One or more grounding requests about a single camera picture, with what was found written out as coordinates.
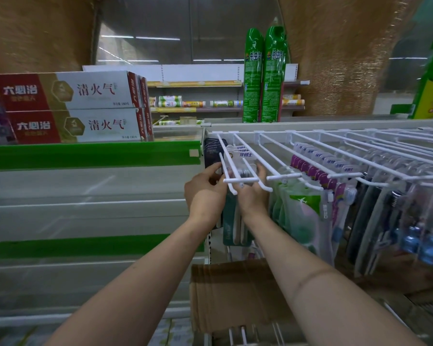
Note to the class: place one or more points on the person's left hand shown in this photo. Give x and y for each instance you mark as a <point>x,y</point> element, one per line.
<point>207,205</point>

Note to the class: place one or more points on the person's right hand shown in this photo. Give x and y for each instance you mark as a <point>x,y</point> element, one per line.
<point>254,203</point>

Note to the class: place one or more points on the green label toothbrush pack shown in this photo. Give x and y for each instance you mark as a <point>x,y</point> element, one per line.
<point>306,219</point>
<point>278,212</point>

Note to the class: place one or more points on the teal twin toothbrush pack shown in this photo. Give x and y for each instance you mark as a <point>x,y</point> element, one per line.
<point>234,230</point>

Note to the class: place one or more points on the pink label toothbrush pack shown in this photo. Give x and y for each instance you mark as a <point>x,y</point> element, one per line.
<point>341,198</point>

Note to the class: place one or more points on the oval twin black toothbrush pack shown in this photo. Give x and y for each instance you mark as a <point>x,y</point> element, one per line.
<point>375,230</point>

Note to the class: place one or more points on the kids toothbrush pack blue toy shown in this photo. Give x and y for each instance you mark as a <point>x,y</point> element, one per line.
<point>422,227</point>

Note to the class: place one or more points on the person's left forearm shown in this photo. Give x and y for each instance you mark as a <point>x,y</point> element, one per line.
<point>130,302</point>

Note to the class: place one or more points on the person's right forearm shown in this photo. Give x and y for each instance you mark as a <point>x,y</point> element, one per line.
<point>328,302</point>

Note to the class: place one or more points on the white shelf unit yellow strips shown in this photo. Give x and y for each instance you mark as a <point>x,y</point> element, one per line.
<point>187,72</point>

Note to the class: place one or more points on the brown cardboard tray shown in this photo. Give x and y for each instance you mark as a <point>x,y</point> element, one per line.
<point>231,295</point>

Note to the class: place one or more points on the red white toothpaste box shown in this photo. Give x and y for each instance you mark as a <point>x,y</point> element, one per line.
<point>149,124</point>
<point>94,90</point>
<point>144,90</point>
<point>104,124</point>

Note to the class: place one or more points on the row of colourful wrap rolls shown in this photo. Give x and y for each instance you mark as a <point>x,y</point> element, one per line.
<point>171,103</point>

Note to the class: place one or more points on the tall green spray can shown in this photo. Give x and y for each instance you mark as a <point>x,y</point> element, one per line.
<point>252,79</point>
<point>273,79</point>

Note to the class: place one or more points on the woven brown column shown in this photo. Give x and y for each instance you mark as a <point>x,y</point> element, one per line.
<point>36,32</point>
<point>346,43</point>

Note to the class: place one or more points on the green yellow spray can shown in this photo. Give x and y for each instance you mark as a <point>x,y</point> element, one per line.
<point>431,93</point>

